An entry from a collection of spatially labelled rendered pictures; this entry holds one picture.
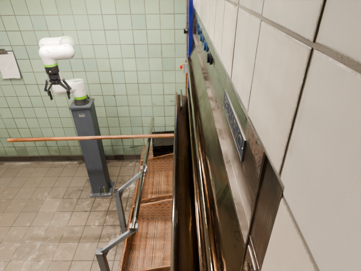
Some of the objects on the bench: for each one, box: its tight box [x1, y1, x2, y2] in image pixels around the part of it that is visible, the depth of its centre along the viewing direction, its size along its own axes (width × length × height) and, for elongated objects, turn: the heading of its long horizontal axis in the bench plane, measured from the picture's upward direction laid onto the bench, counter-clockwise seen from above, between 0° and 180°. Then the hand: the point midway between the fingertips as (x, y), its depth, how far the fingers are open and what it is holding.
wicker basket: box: [120, 198, 172, 271], centre depth 181 cm, size 49×56×28 cm
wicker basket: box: [134, 153, 174, 215], centre depth 231 cm, size 49×56×28 cm
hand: (60, 97), depth 202 cm, fingers open, 13 cm apart
